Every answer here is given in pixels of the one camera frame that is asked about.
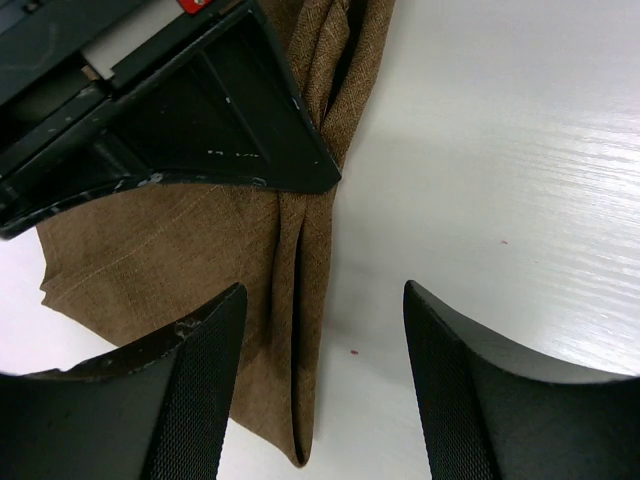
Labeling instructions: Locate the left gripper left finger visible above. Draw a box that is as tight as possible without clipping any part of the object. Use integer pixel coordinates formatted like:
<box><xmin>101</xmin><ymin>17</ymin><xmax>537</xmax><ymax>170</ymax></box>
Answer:
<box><xmin>1</xmin><ymin>284</ymin><xmax>247</xmax><ymax>479</ymax></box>

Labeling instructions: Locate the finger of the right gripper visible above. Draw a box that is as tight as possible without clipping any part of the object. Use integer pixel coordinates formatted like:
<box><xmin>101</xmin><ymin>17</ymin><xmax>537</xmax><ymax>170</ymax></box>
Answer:
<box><xmin>1</xmin><ymin>1</ymin><xmax>341</xmax><ymax>239</ymax></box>

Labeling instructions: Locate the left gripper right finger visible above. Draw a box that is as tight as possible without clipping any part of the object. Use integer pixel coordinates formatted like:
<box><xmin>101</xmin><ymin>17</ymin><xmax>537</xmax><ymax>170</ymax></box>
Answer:
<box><xmin>403</xmin><ymin>280</ymin><xmax>639</xmax><ymax>479</ymax></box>

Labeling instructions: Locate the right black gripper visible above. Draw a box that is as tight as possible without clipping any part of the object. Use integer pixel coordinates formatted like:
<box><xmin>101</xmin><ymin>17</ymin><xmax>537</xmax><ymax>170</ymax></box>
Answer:
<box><xmin>1</xmin><ymin>1</ymin><xmax>250</xmax><ymax>165</ymax></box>

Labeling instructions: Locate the brown cloth napkin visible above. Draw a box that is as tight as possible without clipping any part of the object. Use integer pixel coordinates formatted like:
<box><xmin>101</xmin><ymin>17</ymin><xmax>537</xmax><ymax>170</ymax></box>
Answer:
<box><xmin>37</xmin><ymin>1</ymin><xmax>394</xmax><ymax>467</ymax></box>

